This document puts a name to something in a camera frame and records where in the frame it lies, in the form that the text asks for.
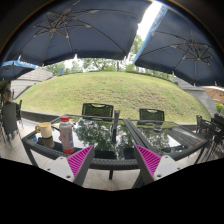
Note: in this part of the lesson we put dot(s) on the pink padded gripper left finger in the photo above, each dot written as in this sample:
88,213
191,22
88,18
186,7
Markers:
74,167

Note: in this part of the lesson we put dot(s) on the large navy umbrella right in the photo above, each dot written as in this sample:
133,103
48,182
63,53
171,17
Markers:
176,45

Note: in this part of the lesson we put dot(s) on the seated person far left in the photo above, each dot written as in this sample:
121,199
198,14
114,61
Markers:
6,95

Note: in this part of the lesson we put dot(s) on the white bottle red cap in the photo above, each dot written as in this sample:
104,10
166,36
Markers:
65,129

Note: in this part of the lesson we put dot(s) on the grey chair far left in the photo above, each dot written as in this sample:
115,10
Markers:
9,118

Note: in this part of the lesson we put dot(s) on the dark wicker chair left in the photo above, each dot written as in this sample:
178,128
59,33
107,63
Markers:
98,110

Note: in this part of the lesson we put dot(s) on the large navy umbrella left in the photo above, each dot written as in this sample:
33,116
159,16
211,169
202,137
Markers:
66,29

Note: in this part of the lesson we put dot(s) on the black umbrella pole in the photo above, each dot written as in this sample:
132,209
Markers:
116,118

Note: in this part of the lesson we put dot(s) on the cream ceramic mug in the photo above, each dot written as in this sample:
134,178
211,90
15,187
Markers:
44,129

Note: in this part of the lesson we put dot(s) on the dark chair far right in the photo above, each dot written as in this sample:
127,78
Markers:
212,132

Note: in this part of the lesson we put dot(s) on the dark wicker chair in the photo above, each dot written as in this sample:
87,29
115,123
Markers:
151,114
98,110

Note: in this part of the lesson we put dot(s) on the glass top wicker table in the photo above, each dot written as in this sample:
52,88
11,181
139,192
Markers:
114,148

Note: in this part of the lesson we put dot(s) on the dark wicker chair right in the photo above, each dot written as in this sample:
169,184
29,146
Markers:
151,114

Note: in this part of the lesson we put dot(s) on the large navy umbrella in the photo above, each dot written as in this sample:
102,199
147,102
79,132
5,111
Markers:
176,45
66,29

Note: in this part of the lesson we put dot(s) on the pink padded gripper right finger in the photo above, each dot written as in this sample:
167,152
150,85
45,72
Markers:
153,166

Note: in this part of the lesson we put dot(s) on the small navy umbrella far left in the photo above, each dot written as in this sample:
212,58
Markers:
11,70

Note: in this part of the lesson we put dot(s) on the small glass ashtray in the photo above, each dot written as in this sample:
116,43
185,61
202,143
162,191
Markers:
157,128

